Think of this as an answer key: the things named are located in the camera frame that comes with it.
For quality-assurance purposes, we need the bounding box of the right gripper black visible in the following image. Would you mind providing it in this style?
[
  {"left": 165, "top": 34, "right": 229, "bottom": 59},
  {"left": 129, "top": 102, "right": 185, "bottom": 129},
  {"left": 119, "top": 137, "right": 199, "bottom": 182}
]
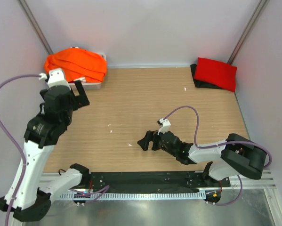
[{"left": 137, "top": 127, "right": 177, "bottom": 157}]

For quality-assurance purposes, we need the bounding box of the orange t shirt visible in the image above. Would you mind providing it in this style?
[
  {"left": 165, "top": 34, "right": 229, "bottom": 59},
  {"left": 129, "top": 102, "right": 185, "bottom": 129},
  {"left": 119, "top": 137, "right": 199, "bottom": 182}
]
[{"left": 44, "top": 48, "right": 107, "bottom": 83}]

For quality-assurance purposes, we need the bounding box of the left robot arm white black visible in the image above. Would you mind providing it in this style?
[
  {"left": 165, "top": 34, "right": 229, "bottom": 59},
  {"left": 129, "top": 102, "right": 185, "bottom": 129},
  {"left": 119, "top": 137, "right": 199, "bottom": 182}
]
[{"left": 0, "top": 81, "right": 90, "bottom": 222}]

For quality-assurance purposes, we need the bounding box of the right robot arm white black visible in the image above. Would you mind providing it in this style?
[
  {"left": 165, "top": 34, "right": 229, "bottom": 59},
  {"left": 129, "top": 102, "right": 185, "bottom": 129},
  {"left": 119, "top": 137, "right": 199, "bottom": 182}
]
[{"left": 137, "top": 130, "right": 267, "bottom": 186}]

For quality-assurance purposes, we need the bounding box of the white plastic basket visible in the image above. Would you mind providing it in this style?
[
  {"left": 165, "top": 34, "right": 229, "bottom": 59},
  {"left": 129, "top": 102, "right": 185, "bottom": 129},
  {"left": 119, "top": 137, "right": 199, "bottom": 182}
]
[{"left": 67, "top": 53, "right": 107, "bottom": 91}]

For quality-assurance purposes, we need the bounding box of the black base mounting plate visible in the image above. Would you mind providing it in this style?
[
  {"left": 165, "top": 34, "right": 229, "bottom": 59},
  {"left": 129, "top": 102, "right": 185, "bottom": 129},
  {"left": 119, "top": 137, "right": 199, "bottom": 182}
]
[{"left": 79, "top": 171, "right": 230, "bottom": 194}]

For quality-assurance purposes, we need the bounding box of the folded black t shirt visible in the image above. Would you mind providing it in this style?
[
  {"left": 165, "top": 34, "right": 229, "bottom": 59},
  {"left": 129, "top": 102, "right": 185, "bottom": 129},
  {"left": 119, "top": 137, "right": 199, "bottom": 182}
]
[{"left": 190, "top": 64, "right": 222, "bottom": 89}]

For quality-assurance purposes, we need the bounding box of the folded red t shirt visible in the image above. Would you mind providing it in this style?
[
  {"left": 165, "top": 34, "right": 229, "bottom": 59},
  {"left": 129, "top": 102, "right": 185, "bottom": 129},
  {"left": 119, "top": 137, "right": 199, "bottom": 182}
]
[{"left": 195, "top": 57, "right": 237, "bottom": 92}]

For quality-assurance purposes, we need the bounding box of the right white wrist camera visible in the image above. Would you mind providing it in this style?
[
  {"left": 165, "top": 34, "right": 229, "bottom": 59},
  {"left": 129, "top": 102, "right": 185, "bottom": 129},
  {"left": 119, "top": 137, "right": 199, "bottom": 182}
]
[{"left": 157, "top": 118, "right": 171, "bottom": 135}]

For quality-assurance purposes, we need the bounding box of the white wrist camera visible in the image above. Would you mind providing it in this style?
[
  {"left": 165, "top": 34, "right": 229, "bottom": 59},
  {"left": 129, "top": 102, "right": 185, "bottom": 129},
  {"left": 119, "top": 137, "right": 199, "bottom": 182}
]
[
  {"left": 157, "top": 118, "right": 171, "bottom": 135},
  {"left": 39, "top": 68, "right": 71, "bottom": 89}
]

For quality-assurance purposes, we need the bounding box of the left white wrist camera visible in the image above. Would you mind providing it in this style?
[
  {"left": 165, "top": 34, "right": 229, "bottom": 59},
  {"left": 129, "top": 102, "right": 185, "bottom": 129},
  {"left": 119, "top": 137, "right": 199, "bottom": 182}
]
[{"left": 39, "top": 68, "right": 71, "bottom": 89}]

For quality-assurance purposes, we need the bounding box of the slotted grey cable duct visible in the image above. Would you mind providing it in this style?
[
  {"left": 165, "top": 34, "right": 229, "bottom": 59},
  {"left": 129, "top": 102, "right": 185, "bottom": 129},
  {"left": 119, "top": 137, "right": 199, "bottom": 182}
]
[{"left": 57, "top": 190, "right": 206, "bottom": 201}]

